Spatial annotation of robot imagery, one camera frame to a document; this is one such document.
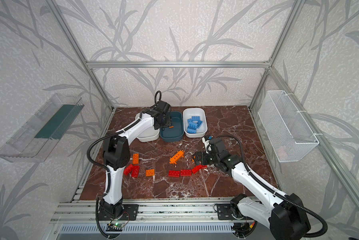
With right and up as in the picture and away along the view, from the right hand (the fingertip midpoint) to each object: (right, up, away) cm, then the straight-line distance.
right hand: (199, 150), depth 83 cm
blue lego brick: (-1, +19, +29) cm, 35 cm away
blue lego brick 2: (-5, +16, +25) cm, 30 cm away
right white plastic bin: (-7, +22, +32) cm, 40 cm away
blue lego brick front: (+1, +15, +25) cm, 29 cm away
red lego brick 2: (-8, -14, +4) cm, 16 cm away
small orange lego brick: (-19, +12, +20) cm, 30 cm away
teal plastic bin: (-16, +9, +22) cm, 29 cm away
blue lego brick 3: (-4, +10, +22) cm, 25 cm away
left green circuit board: (-42, -35, -11) cm, 56 cm away
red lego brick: (-15, -14, +4) cm, 21 cm away
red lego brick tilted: (-2, -12, +4) cm, 13 cm away
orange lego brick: (-29, -14, +4) cm, 32 cm away
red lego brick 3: (-37, -13, +4) cm, 40 cm away
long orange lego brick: (-12, -5, +11) cm, 17 cm away
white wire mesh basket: (+36, +10, -21) cm, 43 cm away
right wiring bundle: (+21, -37, -9) cm, 44 cm away
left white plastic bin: (-31, +8, +14) cm, 35 cm away
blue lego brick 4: (-3, +14, +22) cm, 26 cm away
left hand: (-19, +18, +15) cm, 30 cm away
